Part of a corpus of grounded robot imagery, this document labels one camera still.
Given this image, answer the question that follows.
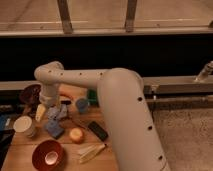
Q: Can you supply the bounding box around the black rectangular block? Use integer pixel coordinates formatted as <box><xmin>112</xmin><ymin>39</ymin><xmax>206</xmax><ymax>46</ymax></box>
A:
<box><xmin>88</xmin><ymin>121</ymin><xmax>108</xmax><ymax>141</ymax></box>

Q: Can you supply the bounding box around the dark maroon bowl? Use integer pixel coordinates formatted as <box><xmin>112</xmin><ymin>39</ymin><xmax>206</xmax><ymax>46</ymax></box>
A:
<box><xmin>19</xmin><ymin>84</ymin><xmax>41</xmax><ymax>105</ymax></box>

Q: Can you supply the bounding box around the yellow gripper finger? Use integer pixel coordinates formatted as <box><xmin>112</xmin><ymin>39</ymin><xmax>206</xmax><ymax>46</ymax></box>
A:
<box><xmin>35</xmin><ymin>104</ymin><xmax>46</xmax><ymax>122</ymax></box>
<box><xmin>55</xmin><ymin>103</ymin><xmax>62</xmax><ymax>112</ymax></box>

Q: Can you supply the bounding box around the red bowl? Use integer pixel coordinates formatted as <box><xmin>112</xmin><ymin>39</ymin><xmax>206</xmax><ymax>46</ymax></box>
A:
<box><xmin>32</xmin><ymin>140</ymin><xmax>64</xmax><ymax>171</ymax></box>

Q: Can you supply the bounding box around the small blue cup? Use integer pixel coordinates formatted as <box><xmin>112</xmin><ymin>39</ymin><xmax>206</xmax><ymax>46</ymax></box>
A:
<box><xmin>75</xmin><ymin>98</ymin><xmax>89</xmax><ymax>114</ymax></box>

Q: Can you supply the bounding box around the metal rail beam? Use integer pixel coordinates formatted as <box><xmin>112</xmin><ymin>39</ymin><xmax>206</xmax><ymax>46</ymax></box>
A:
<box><xmin>143</xmin><ymin>75</ymin><xmax>213</xmax><ymax>95</ymax></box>

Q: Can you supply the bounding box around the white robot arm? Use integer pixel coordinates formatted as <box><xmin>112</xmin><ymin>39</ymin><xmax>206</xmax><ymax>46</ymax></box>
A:
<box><xmin>34</xmin><ymin>61</ymin><xmax>171</xmax><ymax>171</ymax></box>

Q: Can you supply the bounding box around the orange round fruit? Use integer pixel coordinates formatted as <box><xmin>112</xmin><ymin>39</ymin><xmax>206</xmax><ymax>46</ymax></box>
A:
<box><xmin>69</xmin><ymin>128</ymin><xmax>84</xmax><ymax>144</ymax></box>

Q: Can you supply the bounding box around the crumpled grey blue cloth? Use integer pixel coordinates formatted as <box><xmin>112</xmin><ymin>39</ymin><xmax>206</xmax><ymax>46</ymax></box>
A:
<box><xmin>47</xmin><ymin>104</ymin><xmax>68</xmax><ymax>120</ymax></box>

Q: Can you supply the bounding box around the green plastic tray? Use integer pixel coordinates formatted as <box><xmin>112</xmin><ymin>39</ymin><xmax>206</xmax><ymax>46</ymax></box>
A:
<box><xmin>87</xmin><ymin>90</ymin><xmax>99</xmax><ymax>106</ymax></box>

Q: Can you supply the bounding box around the orange carrot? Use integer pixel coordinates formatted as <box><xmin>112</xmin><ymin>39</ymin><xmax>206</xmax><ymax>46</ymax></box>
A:
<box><xmin>60</xmin><ymin>93</ymin><xmax>73</xmax><ymax>100</ymax></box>

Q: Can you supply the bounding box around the white paper cup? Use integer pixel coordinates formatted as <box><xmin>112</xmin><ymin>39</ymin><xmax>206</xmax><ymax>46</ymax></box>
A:
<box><xmin>13</xmin><ymin>116</ymin><xmax>36</xmax><ymax>138</ymax></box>

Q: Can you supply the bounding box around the blue sponge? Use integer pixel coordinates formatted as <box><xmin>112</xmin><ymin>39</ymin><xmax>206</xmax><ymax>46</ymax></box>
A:
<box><xmin>44</xmin><ymin>120</ymin><xmax>64</xmax><ymax>139</ymax></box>

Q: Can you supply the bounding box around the black handled tool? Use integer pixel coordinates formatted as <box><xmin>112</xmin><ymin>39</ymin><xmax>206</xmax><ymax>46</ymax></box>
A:
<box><xmin>61</xmin><ymin>100</ymin><xmax>72</xmax><ymax>106</ymax></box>

